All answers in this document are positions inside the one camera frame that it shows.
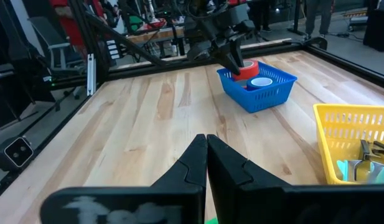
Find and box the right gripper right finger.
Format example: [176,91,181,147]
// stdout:
[207,134,384,224]

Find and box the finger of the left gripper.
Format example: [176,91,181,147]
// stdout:
[230,39,244,68]
[215,46,241,76]

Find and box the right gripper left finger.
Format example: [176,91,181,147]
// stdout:
[40,134,208,224]

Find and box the red tape roll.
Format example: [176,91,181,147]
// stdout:
[231,59,260,82]

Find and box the blue tape roll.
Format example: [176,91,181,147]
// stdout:
[246,77,274,91]

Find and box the teal staple remover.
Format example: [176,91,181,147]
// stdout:
[335,159,384,185]

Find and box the person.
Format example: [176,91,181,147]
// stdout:
[250,0,274,34]
[304,0,335,37]
[49,0,105,50]

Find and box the blue plastic basket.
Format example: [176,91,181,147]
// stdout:
[216,60,298,114]

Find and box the wooden workbench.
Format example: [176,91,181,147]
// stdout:
[126,26,187,45]

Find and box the yellow plastic basket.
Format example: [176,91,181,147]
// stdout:
[312,103,384,185]

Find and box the silver aluminium extrusion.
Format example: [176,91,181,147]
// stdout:
[86,53,96,97]

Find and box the black cabinet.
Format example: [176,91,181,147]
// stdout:
[362,8,384,52]

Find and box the grey office chair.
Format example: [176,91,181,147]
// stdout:
[27,16,85,71]

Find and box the black overhead station frame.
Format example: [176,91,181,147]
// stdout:
[67,0,169,85]

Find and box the black stereo camera box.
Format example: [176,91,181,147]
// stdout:
[0,136,35,172]

